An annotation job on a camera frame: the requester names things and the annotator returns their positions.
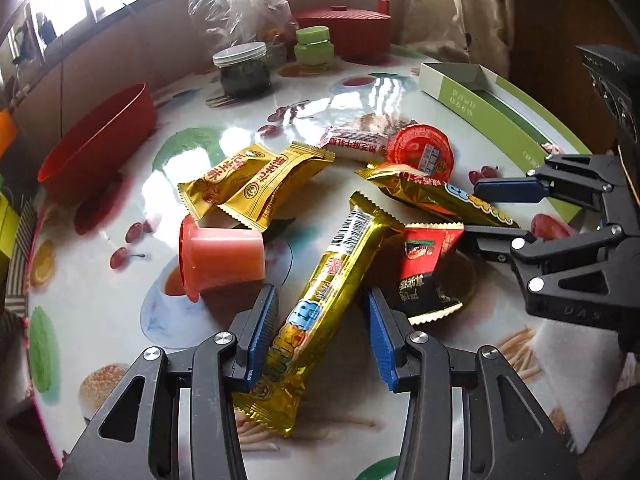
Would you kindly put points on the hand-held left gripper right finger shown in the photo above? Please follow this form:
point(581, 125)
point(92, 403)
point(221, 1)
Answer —
point(382, 340)

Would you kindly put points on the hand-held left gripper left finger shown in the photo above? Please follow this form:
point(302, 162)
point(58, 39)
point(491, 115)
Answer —
point(262, 330)

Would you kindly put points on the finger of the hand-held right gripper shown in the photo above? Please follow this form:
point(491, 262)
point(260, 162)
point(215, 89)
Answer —
point(505, 191)
point(500, 242)

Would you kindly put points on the long gold foil bar packet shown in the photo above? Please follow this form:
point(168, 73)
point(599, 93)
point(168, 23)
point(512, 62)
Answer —
point(320, 290)

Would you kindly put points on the pink jelly cup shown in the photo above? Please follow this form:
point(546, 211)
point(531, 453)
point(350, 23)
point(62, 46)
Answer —
point(225, 260)

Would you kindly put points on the red black snack packet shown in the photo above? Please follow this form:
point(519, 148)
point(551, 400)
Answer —
point(425, 270)

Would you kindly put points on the green white cardboard box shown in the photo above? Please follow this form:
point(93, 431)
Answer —
point(510, 110)

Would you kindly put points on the red lidded jelly cup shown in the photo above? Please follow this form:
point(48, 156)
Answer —
point(420, 150)

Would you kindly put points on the yellow plain candy packet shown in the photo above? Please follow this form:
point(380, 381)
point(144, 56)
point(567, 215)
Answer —
point(275, 185)

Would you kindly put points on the yellow pictured candy packet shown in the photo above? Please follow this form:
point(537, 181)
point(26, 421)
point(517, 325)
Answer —
point(220, 180)

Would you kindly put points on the white red candy packet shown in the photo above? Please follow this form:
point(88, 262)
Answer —
point(350, 142)

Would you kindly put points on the printed plastic tablecloth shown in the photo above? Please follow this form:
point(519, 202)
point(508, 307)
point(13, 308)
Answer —
point(100, 310)

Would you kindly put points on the dark wooden furniture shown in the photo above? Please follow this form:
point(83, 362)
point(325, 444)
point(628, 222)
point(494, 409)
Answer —
point(560, 20)

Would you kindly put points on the cream patterned curtain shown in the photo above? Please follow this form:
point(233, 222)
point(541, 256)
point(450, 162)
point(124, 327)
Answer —
point(450, 10)

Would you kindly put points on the green jar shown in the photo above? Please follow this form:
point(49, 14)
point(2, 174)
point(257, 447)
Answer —
point(312, 52)

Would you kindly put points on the red plastic bowl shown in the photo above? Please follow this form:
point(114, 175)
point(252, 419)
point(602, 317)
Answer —
point(100, 145)

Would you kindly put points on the striped black white cloth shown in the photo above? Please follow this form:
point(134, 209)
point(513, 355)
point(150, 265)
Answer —
point(22, 250)

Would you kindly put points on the clear jar with dark contents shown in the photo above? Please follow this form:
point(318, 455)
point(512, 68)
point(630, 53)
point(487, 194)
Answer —
point(242, 77)

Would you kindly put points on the yellow green box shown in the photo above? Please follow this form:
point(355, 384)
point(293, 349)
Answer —
point(7, 230)

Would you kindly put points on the orange plastic container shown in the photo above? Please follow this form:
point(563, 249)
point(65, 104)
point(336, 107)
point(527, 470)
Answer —
point(6, 132)

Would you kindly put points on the clear plastic bag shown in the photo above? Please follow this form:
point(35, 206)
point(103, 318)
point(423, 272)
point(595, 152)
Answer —
point(235, 5)

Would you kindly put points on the small dark object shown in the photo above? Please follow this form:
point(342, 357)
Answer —
point(45, 25)

